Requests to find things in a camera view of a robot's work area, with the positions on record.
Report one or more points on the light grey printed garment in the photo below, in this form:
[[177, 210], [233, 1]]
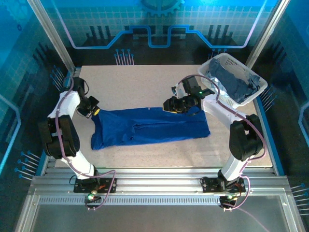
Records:
[[223, 89]]

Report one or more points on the left controller board with light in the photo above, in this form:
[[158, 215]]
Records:
[[93, 198]]

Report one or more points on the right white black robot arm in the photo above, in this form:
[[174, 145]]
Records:
[[243, 140]]

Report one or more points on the royal blue t-shirt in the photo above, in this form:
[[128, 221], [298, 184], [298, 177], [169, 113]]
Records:
[[149, 128]]

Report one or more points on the right controller board with light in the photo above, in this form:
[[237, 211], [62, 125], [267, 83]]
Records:
[[228, 199]]

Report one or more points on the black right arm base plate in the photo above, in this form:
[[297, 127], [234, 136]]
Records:
[[212, 186]]

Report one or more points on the white plastic laundry basket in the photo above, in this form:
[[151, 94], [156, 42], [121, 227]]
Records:
[[229, 60]]

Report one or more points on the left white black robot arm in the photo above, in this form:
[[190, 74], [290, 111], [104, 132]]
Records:
[[70, 135]]

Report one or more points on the grey metal front plate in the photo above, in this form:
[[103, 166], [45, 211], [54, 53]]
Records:
[[157, 220]]

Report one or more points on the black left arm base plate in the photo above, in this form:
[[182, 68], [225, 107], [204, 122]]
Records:
[[82, 187]]

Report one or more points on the aluminium mounting rail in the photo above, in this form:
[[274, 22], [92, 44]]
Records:
[[157, 183]]

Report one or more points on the blue table edge trim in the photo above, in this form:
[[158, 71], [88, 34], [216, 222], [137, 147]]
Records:
[[41, 166]]

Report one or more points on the controller board with light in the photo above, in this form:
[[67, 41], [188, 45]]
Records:
[[93, 198], [228, 199]]

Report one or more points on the grey blue t-shirt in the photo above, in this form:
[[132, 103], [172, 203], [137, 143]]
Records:
[[231, 84]]

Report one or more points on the aluminium frame post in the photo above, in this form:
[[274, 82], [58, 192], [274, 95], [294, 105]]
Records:
[[53, 38], [265, 36]]

